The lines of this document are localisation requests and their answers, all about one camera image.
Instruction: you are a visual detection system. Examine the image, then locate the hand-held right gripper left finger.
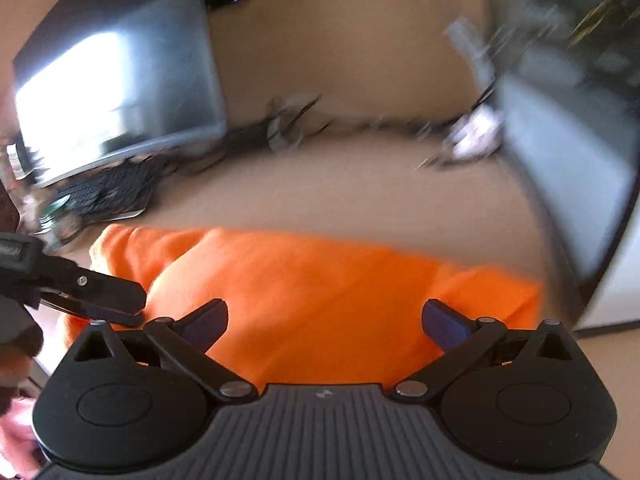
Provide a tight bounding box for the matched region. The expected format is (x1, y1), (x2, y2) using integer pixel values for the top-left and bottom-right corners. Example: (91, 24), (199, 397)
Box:
(72, 298), (258, 403)

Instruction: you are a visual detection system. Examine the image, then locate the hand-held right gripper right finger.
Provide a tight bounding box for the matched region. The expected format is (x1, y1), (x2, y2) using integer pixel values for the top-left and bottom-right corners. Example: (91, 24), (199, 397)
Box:
(390, 299), (576, 403)

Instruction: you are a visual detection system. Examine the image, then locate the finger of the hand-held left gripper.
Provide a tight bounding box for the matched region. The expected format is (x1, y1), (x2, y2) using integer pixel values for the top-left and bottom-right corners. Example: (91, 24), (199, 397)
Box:
(39, 294), (145, 330)
(42, 255), (148, 317)

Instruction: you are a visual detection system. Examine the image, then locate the orange garment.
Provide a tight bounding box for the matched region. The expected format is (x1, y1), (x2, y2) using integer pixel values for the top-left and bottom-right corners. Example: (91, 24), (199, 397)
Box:
(55, 225), (546, 391)

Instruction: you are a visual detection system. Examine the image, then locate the green lid jar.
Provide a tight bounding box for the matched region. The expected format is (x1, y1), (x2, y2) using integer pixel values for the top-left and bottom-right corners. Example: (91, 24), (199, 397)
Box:
(37, 195), (83, 246)

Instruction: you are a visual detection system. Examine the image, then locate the black keyboard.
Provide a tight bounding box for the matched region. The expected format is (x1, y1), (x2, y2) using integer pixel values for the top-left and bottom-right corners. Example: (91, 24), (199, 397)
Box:
(52, 160), (162, 221)

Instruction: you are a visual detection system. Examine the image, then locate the pink printed cloth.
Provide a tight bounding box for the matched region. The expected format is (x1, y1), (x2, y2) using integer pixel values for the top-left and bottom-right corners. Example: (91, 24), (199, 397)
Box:
(0, 394), (47, 478)

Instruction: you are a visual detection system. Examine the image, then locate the crumpled white tissue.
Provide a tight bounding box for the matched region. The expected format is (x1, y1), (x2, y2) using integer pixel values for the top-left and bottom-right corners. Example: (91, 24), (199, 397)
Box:
(444, 109), (504, 162)

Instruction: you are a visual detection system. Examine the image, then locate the black computer monitor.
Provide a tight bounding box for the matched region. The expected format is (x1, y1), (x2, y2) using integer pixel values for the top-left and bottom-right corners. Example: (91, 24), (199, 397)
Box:
(12, 0), (228, 188)

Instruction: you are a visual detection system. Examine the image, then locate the white computer case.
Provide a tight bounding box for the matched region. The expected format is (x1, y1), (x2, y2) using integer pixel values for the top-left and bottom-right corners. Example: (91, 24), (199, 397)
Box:
(487, 0), (640, 336)

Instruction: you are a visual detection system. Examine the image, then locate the black cable tangle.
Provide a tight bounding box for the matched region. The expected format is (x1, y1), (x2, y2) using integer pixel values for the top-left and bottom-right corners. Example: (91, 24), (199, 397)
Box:
(220, 94), (332, 157)

